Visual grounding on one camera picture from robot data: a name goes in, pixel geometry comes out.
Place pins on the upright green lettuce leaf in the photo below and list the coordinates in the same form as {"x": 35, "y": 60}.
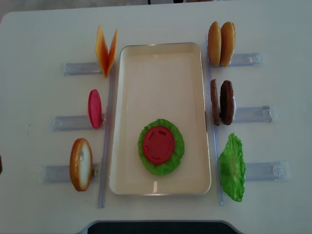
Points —
{"x": 233, "y": 168}

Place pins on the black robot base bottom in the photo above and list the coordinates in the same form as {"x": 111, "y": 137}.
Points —
{"x": 159, "y": 227}

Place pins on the red tomato slice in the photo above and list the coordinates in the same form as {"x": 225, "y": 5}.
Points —
{"x": 94, "y": 109}
{"x": 158, "y": 145}

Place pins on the clear holder rail lettuce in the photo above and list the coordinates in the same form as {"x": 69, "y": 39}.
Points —
{"x": 268, "y": 171}

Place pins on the cream rectangular tray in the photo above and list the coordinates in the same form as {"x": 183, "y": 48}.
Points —
{"x": 162, "y": 81}

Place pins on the clear holder rail buns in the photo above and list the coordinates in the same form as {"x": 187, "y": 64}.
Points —
{"x": 246, "y": 59}

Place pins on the right golden bun slice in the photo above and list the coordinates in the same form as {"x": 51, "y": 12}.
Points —
{"x": 228, "y": 38}

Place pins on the left golden bun slice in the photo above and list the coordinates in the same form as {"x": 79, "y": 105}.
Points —
{"x": 214, "y": 44}

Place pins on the long clear right rail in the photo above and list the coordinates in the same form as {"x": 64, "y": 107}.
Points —
{"x": 213, "y": 129}

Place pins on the light brown meat patty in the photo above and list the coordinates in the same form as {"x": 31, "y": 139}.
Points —
{"x": 214, "y": 102}

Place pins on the golden bun slice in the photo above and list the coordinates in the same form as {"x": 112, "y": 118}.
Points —
{"x": 228, "y": 38}
{"x": 214, "y": 44}

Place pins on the clear holder rail patties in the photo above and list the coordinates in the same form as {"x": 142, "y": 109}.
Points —
{"x": 266, "y": 113}

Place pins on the clear holder rail cheese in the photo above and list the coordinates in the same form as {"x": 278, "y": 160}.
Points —
{"x": 83, "y": 68}

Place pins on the green lettuce leaf on tray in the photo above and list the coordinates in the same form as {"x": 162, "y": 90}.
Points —
{"x": 174, "y": 162}

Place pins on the upright white bread slice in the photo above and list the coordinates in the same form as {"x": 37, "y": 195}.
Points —
{"x": 81, "y": 162}

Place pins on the clear holder rail tomato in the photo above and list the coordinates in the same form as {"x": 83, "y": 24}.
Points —
{"x": 70, "y": 123}

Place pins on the clear holder rail bread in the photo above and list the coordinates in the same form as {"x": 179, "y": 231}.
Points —
{"x": 61, "y": 174}

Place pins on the dark brown meat patty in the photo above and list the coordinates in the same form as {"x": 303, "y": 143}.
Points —
{"x": 227, "y": 102}

